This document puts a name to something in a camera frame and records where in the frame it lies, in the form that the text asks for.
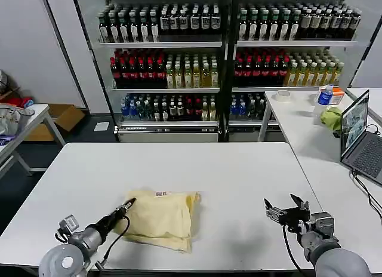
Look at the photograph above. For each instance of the white paper sheet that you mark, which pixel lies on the white paper sheet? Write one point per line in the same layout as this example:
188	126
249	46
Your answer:
101	126

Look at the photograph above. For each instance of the dark grey open laptop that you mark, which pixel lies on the dark grey open laptop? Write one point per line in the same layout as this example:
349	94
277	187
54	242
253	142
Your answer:
355	130

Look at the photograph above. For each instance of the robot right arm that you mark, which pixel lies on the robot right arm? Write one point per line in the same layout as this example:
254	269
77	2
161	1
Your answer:
331	247

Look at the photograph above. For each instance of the shelf unit with drink bottles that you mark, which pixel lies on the shelf unit with drink bottles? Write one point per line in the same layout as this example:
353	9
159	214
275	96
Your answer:
194	71

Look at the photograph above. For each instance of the brown cardboard box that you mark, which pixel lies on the brown cardboard box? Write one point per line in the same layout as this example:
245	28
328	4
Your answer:
59	118

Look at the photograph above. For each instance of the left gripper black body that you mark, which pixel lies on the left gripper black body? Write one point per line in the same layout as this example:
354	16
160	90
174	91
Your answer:
110	222

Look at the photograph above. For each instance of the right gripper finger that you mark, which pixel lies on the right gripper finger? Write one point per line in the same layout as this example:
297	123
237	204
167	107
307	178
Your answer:
274	212
301	203

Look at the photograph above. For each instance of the blue-label water bottle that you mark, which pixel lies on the blue-label water bottle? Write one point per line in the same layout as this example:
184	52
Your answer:
323	99

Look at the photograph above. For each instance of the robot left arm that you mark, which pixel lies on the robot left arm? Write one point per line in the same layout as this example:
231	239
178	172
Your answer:
74	247

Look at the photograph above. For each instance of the grey crumpled bag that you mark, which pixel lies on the grey crumpled bag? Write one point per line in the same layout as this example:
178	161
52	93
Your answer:
13	120

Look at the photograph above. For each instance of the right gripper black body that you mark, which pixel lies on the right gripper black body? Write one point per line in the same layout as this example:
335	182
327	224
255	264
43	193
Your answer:
294	217

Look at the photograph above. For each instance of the crumpled green cloth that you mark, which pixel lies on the crumpled green cloth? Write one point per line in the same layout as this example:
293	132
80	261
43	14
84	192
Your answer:
332	118

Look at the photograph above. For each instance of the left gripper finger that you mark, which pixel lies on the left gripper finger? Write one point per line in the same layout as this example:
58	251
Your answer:
125	204
129	207

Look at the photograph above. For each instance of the white table with clutter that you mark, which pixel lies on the white table with clutter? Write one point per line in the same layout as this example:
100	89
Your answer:
38	118

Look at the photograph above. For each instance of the red cloth pile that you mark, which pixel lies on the red cloth pile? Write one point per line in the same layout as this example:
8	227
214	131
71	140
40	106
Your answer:
16	101

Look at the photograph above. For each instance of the white tape roll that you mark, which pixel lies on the white tape roll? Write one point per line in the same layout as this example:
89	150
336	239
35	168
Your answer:
282	95

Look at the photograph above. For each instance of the small orange and white box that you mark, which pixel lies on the small orange and white box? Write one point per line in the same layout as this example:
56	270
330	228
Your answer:
338	96

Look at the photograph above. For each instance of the pale yellow cloth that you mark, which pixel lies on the pale yellow cloth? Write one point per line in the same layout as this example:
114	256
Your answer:
161	220

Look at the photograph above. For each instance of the white side table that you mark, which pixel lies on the white side table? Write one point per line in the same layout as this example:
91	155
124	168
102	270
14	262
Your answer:
298	124

